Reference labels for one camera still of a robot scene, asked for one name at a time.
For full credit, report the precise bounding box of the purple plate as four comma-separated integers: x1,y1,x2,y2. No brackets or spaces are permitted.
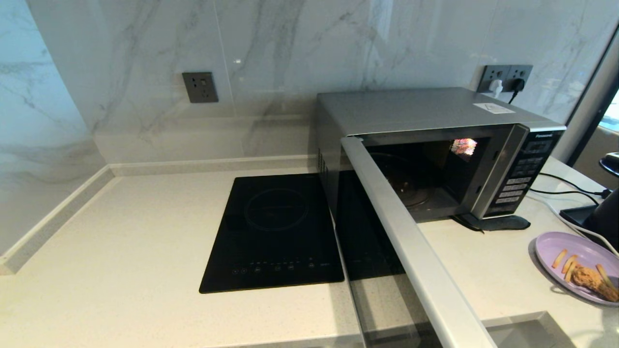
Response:
535,232,619,307

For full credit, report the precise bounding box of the silver microwave oven body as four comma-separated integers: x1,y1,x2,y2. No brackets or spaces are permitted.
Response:
316,87,567,228

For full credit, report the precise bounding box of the white paper sheet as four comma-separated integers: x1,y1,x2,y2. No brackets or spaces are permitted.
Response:
473,102,516,115

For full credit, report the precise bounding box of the black induction cooktop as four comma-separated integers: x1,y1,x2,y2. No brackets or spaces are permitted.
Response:
199,174,345,294

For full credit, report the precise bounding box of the dark blue rubber mat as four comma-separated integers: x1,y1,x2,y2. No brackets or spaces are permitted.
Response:
452,214,531,233

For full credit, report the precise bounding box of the black countertop appliance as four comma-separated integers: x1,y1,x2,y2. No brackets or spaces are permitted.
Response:
560,153,619,252

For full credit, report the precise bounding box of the brown fried chicken piece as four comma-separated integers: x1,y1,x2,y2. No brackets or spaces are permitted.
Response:
572,267,619,303

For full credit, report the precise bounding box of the long orange french fry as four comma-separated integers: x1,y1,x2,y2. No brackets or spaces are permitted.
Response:
596,263,619,293

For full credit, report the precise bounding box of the grey single wall socket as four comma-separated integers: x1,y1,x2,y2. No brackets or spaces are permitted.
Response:
182,72,219,103

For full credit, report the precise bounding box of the grey double wall socket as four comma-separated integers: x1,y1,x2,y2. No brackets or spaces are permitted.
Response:
477,65,533,94

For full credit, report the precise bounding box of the thin black power cable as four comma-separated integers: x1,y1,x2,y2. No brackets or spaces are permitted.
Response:
539,173,611,199
530,188,600,206

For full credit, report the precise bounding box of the white power cable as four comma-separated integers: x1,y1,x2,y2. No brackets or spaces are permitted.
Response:
532,193,619,255

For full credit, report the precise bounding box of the black vertical frame strip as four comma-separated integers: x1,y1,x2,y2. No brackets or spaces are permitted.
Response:
565,24,619,148

